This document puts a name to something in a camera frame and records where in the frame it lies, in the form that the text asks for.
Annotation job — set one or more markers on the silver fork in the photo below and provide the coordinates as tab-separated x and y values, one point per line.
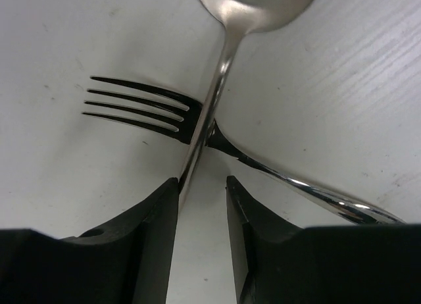
175	115

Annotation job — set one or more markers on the silver round spoon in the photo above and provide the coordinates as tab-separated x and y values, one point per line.
239	18

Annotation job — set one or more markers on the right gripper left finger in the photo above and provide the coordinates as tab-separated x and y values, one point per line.
126	259

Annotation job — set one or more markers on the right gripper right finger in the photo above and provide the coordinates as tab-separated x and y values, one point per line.
256	237

